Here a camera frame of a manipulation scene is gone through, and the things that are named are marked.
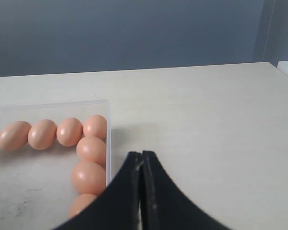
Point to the brown egg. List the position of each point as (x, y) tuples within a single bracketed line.
[(95, 125), (69, 132), (14, 136), (42, 134), (80, 203), (88, 178), (92, 149)]

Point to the clear plastic container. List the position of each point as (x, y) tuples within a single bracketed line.
[(37, 183)]

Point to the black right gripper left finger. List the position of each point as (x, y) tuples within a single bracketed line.
[(117, 207)]

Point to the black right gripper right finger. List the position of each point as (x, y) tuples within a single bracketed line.
[(164, 206)]

